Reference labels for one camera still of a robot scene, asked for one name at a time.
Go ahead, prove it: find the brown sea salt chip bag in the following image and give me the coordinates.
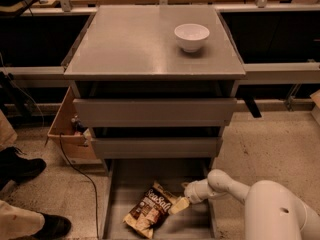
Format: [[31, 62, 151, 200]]
[[123, 181, 179, 239]]

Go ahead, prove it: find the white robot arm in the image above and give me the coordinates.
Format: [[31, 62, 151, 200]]
[[169, 169, 320, 240]]

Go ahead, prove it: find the grey open bottom drawer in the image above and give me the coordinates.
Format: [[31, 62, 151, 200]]
[[100, 158, 216, 240]]

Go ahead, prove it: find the grey middle drawer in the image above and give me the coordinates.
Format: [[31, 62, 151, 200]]
[[92, 137, 222, 159]]

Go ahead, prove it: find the grey drawer cabinet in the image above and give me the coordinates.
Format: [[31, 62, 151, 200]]
[[60, 5, 247, 162]]

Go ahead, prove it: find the grey top drawer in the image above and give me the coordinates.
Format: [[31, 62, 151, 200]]
[[73, 98, 236, 127]]

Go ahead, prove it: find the bottle in cardboard box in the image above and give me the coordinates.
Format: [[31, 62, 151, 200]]
[[71, 115, 87, 134]]

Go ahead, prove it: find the cardboard box on floor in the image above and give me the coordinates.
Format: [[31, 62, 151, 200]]
[[47, 87, 101, 164]]

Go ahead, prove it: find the black shoe lower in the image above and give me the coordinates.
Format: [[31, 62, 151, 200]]
[[33, 214, 72, 240]]

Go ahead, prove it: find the black shoe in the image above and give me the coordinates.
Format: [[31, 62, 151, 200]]
[[33, 214, 72, 240], [0, 147, 46, 183]]

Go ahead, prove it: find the white ceramic bowl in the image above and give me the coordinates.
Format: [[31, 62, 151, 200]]
[[174, 23, 210, 53]]

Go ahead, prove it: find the black shoe upper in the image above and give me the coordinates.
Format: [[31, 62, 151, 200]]
[[0, 147, 46, 183]]

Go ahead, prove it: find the black floor cable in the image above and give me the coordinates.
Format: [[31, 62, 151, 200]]
[[58, 133, 100, 240]]

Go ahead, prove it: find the grey metal rail frame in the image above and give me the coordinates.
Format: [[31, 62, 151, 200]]
[[0, 62, 320, 87]]

